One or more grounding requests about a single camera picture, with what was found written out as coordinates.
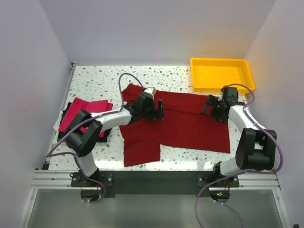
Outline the dark red t shirt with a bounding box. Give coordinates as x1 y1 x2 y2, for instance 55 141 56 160
120 90 230 167

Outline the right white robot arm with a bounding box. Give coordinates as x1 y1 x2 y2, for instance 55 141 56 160
201 86 277 187

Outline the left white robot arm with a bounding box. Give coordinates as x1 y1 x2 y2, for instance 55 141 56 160
63 87 164 186

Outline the yellow plastic tray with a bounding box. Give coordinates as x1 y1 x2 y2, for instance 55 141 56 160
190 57 256 94

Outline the folded pink t shirt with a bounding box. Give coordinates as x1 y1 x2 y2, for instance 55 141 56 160
62 97 113 130

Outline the folded black t shirt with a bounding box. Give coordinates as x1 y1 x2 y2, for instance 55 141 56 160
58 102 114 143

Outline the folded white t shirt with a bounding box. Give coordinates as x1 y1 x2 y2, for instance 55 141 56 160
53 117 62 131

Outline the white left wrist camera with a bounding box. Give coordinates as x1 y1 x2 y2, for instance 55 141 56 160
144 87 156 96

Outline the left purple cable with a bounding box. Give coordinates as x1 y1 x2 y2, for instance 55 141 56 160
47 72 145 204

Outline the aluminium frame rail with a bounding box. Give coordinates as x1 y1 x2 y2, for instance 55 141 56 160
30 170 281 190

